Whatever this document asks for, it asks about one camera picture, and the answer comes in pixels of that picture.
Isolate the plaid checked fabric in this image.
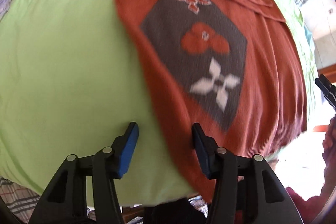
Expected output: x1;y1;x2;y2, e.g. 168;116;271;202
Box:
0;177;40;223

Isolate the orange knit sweater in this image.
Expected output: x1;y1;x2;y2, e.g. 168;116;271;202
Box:
115;0;307;201

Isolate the person's right hand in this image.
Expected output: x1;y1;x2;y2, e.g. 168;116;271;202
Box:
321;114;336;197

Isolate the light green bed sheet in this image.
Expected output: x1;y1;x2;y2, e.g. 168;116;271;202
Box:
1;0;316;205

